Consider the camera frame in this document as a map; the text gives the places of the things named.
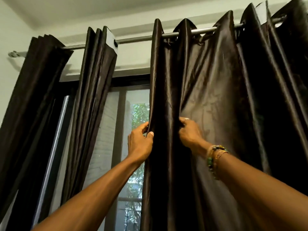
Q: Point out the person's left hand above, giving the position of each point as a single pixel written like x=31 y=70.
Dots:
x=139 y=146

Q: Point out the person's right hand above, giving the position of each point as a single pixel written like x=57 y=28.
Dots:
x=191 y=135

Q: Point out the dark brown curtain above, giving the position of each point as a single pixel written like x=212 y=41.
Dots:
x=296 y=45
x=31 y=93
x=91 y=93
x=216 y=81

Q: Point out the person's right forearm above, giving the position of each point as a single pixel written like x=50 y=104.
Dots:
x=260 y=194

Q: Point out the grey metal curtain rod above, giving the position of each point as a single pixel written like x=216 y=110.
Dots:
x=134 y=40

